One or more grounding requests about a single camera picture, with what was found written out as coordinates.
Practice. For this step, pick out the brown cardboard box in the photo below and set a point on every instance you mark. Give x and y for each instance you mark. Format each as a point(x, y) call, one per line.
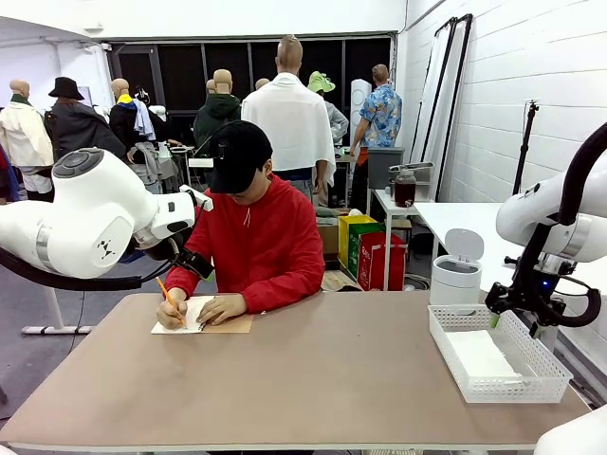
point(329, 239)

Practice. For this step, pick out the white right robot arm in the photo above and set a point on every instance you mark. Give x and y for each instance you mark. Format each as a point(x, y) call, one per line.
point(526, 218)

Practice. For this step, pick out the person's left hand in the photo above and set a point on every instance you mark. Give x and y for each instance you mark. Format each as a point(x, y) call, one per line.
point(223, 308)

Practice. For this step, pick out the grey metal tray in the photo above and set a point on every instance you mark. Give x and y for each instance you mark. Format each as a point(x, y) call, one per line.
point(422, 167)

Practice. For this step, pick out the yellow green box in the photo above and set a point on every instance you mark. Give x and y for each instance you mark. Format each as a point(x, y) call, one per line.
point(343, 237)

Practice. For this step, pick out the red shopping bag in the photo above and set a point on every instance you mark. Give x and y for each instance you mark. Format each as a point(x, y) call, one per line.
point(374, 265)

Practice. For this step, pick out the black framed white panel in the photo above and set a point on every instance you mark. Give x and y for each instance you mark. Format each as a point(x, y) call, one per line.
point(450, 104)
point(431, 104)

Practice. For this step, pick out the mannequin with green hat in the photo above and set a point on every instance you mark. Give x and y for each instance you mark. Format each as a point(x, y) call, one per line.
point(320, 83)

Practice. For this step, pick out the white tower fan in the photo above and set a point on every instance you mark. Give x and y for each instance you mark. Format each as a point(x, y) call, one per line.
point(360, 102)

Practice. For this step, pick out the person's right forearm red sleeve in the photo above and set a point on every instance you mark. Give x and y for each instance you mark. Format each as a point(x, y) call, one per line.
point(182, 282)

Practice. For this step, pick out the large white side table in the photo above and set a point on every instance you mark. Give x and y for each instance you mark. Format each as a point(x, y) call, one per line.
point(474, 218)

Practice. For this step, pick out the white metal stand base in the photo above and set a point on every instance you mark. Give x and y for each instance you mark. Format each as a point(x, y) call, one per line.
point(57, 330)

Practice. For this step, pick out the white round trash can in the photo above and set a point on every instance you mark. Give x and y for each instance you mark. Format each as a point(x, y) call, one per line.
point(453, 289)

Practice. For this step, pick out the person in red hoodie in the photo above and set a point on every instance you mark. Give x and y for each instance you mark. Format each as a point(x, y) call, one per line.
point(270, 251)

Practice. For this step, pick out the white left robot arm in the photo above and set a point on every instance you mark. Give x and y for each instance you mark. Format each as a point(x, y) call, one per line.
point(95, 213)

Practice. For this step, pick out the mannequin in cream jacket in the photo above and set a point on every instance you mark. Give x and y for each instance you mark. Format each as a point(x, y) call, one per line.
point(23, 137)

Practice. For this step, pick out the mannequin in blue floral shirt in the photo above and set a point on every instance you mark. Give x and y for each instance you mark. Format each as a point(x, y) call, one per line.
point(381, 118)

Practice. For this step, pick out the white head-mounted camera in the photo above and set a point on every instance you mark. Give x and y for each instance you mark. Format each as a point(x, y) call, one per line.
point(201, 162)

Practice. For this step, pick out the mannequin in dark green jacket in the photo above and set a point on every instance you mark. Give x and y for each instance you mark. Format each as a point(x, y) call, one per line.
point(215, 114)

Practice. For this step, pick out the person's right hand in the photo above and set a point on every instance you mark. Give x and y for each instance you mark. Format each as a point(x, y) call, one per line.
point(171, 313)

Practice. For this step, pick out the mannequin with black hat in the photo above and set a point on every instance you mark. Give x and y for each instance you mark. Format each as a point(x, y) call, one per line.
point(76, 128)

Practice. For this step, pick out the black tripod stand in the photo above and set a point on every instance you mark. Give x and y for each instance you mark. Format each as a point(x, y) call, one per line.
point(525, 142)

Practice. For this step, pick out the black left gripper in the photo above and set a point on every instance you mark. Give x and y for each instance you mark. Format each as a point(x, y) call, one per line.
point(196, 264)

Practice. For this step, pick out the bare beige mannequin head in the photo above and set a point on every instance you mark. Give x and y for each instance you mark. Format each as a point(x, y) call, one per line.
point(262, 84)
point(211, 86)

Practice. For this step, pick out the white paper sheet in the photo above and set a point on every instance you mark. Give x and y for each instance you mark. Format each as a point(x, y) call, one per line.
point(474, 353)

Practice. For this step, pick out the glass jar with dark liquid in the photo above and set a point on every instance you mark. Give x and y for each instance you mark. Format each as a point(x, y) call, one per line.
point(404, 192)

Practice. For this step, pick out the orange pencil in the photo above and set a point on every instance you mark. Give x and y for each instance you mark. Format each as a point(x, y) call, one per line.
point(163, 289)

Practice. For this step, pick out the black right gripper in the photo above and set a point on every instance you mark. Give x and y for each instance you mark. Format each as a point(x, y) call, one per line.
point(536, 301)

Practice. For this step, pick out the grey plastic bin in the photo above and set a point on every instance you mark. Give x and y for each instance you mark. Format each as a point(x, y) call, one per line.
point(384, 163)

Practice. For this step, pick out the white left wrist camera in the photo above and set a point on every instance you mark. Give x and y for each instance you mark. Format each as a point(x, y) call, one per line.
point(201, 198)

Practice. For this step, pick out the grey-green cloth pile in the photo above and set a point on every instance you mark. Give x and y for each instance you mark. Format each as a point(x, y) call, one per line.
point(336, 217)

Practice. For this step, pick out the white plastic mesh basket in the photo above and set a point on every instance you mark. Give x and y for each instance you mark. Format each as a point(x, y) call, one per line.
point(517, 395)

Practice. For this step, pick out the green shopping bag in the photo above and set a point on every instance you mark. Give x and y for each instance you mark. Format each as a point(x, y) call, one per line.
point(355, 246)

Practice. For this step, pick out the beige floor mat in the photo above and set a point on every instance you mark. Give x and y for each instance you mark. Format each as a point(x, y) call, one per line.
point(341, 282)

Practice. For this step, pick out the mannequin with yellow collar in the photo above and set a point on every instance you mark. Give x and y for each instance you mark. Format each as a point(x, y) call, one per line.
point(123, 123)

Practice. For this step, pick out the small white table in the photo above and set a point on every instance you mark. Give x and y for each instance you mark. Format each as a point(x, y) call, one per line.
point(385, 201)

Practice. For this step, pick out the mannequin with white cape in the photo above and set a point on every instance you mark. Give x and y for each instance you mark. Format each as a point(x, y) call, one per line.
point(284, 118)

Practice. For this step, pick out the spiral notebook with brown cover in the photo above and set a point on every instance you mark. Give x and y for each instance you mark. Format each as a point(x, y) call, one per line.
point(232, 324)

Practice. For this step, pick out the black cap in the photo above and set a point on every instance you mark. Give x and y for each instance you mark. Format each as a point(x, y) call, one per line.
point(242, 151)

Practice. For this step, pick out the grey garment on rack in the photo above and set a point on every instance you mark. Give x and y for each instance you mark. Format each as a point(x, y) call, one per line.
point(149, 163)

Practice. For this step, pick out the dark red blue garment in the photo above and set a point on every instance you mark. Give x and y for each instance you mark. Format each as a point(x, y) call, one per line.
point(7, 175)

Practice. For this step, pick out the person's left forearm red sleeve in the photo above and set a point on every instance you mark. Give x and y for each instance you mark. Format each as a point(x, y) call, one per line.
point(284, 296)

